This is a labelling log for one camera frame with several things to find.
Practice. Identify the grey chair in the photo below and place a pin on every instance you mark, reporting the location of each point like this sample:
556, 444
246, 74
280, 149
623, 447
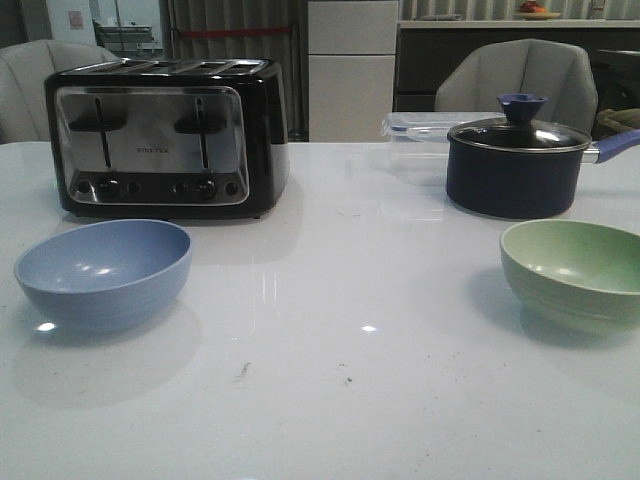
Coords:
559, 72
24, 69

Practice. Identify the dark counter with white top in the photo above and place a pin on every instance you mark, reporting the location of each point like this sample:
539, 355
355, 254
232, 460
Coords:
429, 51

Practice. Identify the black and chrome toaster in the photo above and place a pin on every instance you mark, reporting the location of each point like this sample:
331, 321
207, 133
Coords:
169, 139

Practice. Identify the green bowl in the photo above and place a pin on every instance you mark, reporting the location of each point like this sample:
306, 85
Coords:
580, 275

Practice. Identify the white cabinet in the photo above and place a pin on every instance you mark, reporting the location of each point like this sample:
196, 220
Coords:
351, 68

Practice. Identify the dark blue saucepan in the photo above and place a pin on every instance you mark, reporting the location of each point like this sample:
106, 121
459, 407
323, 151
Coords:
523, 183

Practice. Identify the clear plastic food container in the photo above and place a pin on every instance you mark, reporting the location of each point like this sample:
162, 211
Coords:
419, 147

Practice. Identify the glass pot lid blue knob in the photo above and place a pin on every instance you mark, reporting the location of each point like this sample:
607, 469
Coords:
519, 129

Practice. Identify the grey chair left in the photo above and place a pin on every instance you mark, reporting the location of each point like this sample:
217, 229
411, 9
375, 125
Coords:
24, 69

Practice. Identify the fruit bowl on counter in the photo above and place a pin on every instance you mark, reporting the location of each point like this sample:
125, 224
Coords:
533, 10

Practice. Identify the blue bowl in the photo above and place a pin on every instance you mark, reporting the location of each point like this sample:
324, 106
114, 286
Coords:
106, 276

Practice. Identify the grey chair right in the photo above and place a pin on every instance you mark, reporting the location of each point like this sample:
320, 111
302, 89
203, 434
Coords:
559, 72

